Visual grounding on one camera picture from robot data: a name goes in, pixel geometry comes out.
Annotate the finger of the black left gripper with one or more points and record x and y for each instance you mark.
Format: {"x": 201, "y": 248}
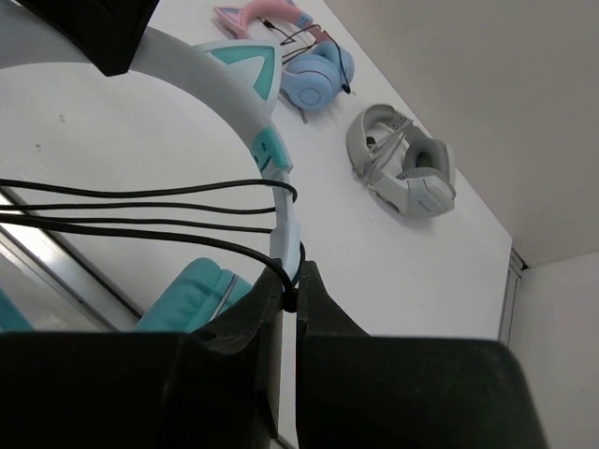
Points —
{"x": 108, "y": 33}

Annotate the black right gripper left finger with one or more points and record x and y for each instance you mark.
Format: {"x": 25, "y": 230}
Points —
{"x": 216, "y": 387}

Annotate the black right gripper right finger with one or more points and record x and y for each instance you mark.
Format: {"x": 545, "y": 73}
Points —
{"x": 355, "y": 390}

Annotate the pink blue cat-ear headphones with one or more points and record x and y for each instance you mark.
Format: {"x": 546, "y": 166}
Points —
{"x": 313, "y": 77}

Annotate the grey white gaming headset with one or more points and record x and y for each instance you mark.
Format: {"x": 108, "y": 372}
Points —
{"x": 392, "y": 156}

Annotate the aluminium side rail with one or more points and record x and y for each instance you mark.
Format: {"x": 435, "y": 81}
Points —
{"x": 516, "y": 266}

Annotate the aluminium table edge rail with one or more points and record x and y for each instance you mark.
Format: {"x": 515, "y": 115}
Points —
{"x": 55, "y": 264}

